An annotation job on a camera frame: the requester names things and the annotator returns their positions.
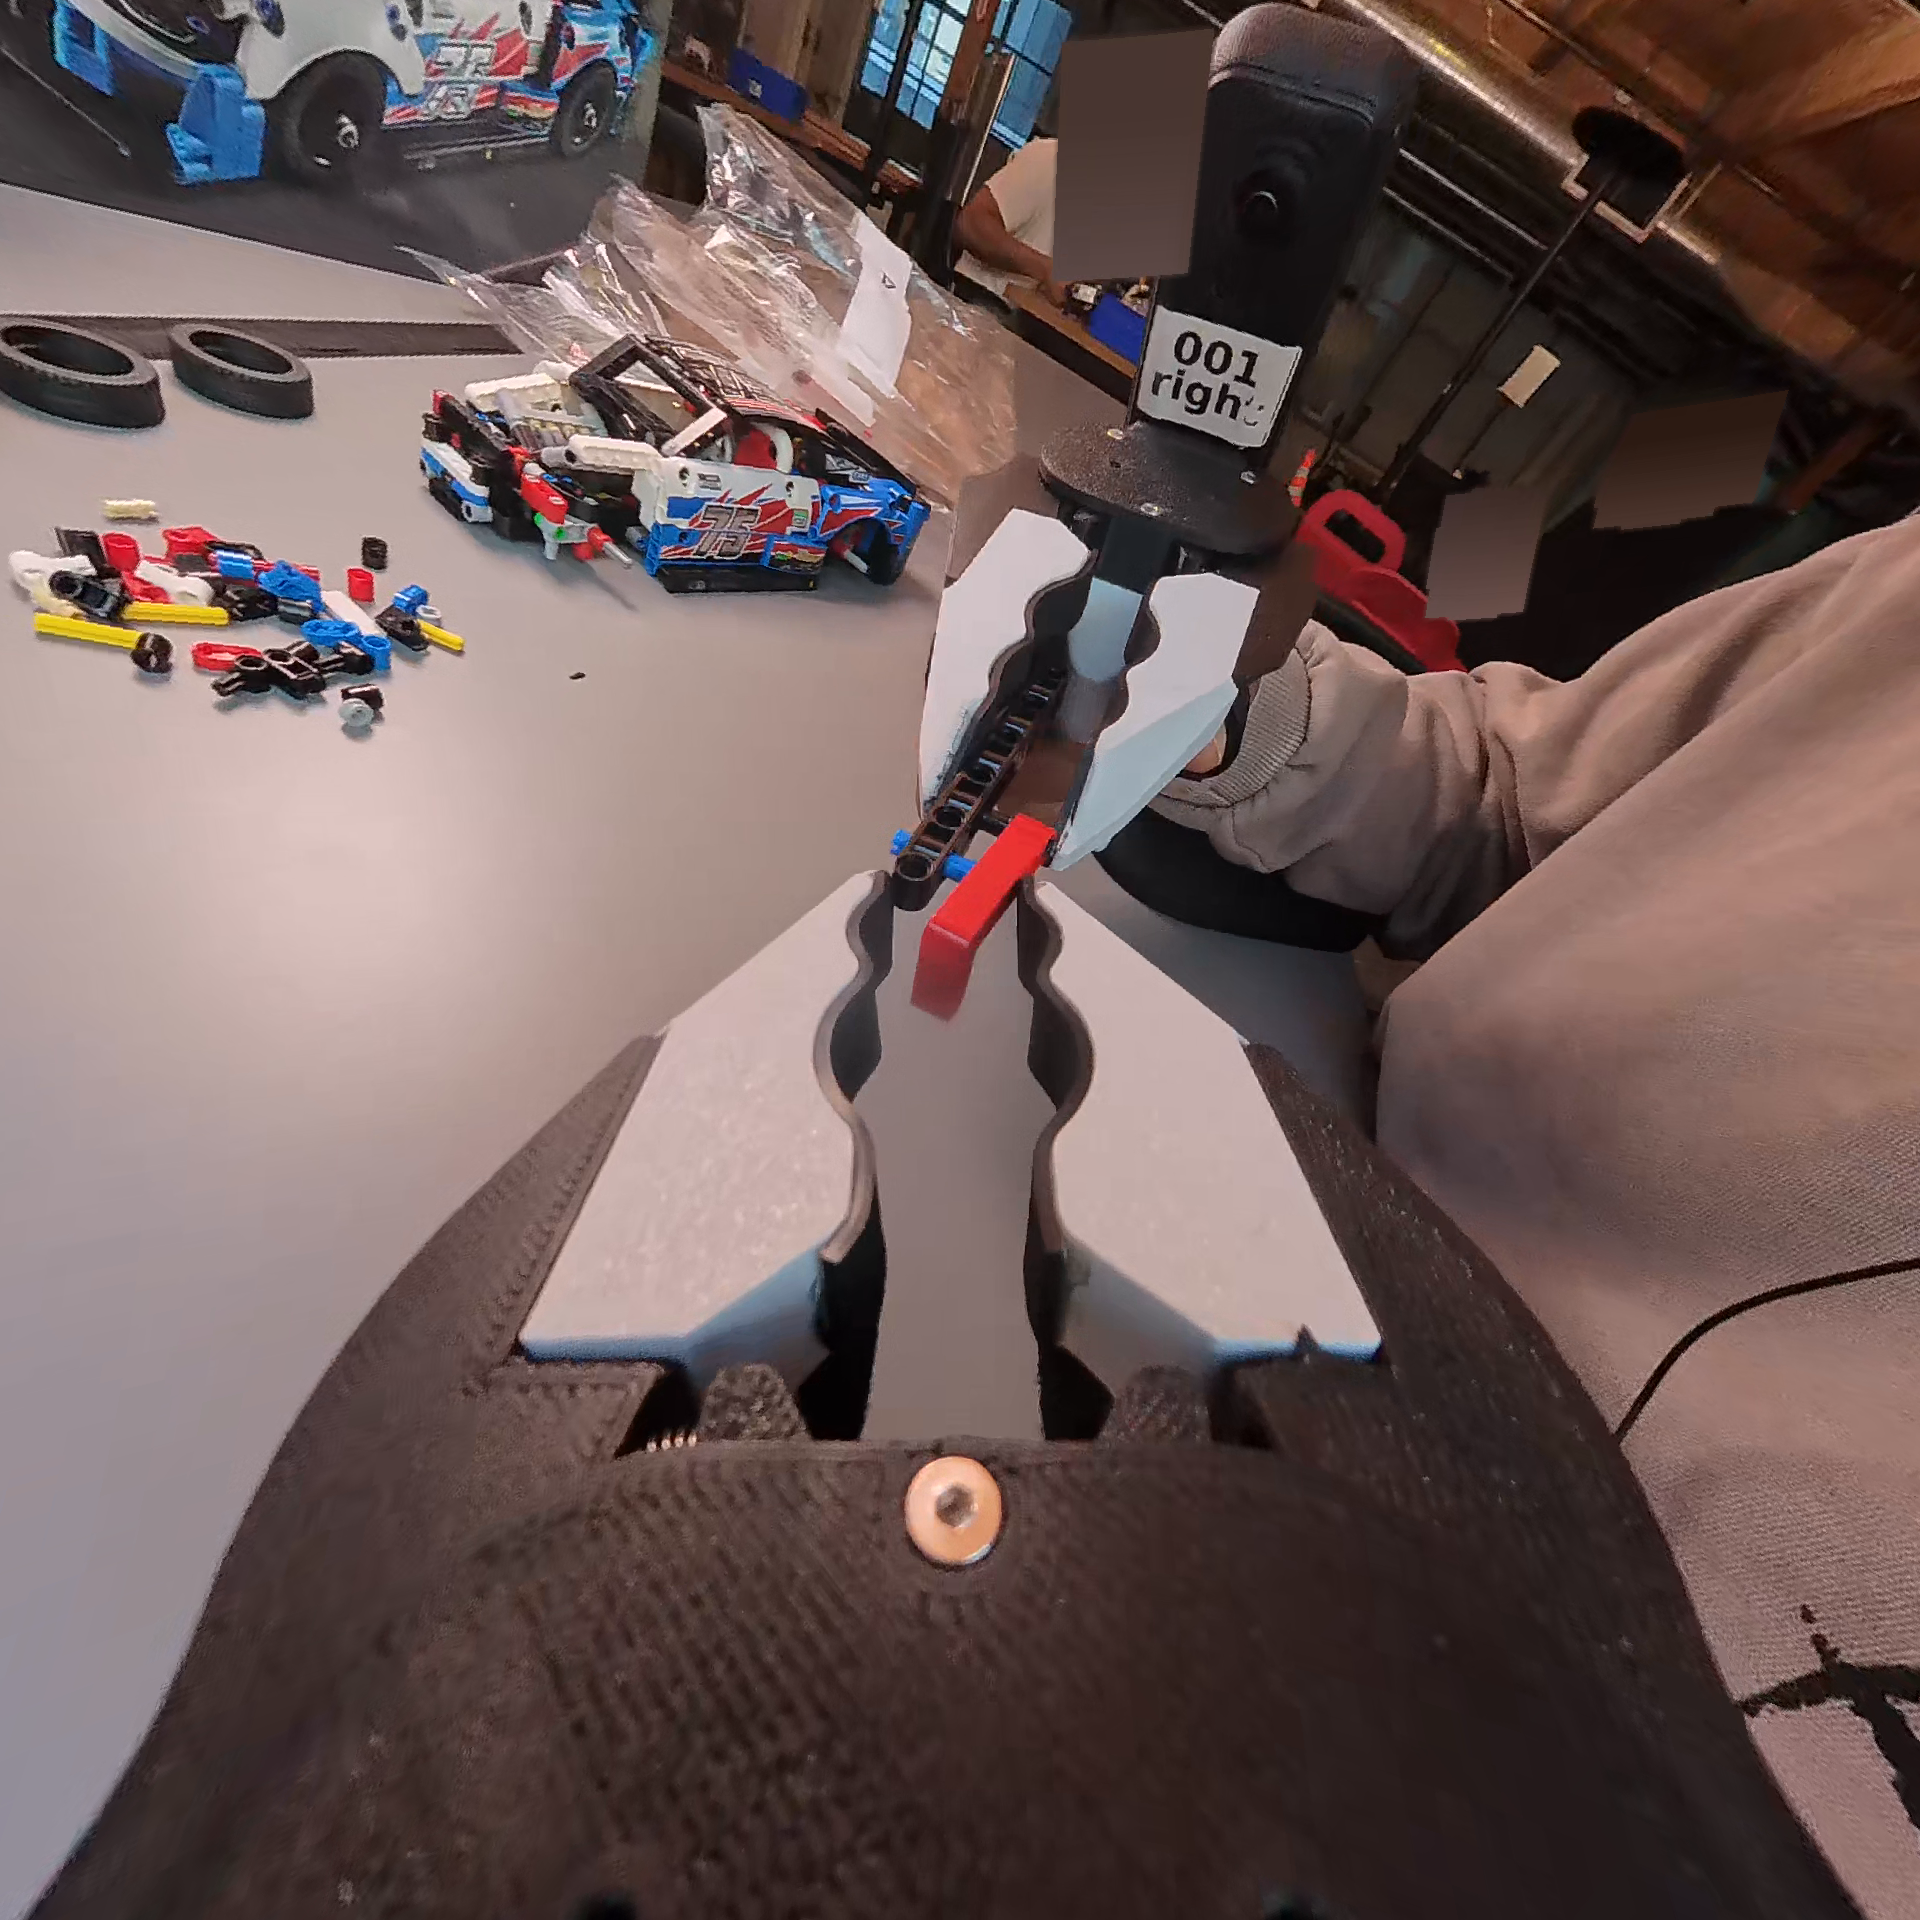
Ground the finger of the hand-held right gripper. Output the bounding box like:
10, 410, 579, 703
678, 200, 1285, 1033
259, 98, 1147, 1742
1045, 574, 1266, 874
916, 508, 1104, 813

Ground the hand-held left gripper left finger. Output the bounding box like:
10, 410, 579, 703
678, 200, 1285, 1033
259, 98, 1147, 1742
514, 870, 888, 1420

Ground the pile of mixed lego pieces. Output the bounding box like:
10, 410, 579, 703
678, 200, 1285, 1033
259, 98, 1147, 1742
6, 494, 465, 738

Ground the red plastic chair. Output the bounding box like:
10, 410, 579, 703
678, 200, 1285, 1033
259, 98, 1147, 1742
1295, 494, 1464, 673

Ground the lego set box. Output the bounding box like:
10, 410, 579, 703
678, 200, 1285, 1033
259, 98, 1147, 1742
0, 0, 661, 278

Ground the long black lego beam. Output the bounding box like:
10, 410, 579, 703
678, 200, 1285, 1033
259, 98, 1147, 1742
886, 660, 1085, 908

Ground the white paper bag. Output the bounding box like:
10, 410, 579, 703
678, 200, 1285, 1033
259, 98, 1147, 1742
834, 211, 911, 426

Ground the black light stand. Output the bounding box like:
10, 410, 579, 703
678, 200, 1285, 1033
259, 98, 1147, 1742
1381, 110, 1688, 496

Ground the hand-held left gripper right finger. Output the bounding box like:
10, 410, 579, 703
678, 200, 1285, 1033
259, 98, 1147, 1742
1015, 886, 1382, 1442

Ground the partly built lego car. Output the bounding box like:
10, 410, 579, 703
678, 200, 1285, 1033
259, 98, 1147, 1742
419, 337, 931, 593

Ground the heap of clear plastic bags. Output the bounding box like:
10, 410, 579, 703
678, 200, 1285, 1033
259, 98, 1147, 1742
405, 104, 1023, 520

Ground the black rubber tyre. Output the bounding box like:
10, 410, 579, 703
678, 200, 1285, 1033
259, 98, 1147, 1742
0, 322, 163, 429
166, 322, 317, 421

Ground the red angled lego beam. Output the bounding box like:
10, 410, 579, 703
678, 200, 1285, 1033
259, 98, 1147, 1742
911, 814, 1059, 1022

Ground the black round pad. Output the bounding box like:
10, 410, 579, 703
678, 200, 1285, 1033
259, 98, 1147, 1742
1101, 809, 1375, 951

